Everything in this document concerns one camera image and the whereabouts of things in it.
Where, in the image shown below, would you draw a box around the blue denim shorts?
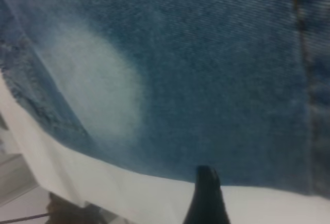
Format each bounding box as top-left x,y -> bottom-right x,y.
0,0 -> 330,198

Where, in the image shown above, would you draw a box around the thin black floor cable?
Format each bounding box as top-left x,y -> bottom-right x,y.
0,212 -> 51,223

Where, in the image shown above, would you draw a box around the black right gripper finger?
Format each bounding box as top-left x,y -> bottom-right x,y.
182,165 -> 231,224

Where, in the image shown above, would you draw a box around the dark brown table support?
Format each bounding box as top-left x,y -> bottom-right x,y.
47,192 -> 109,224

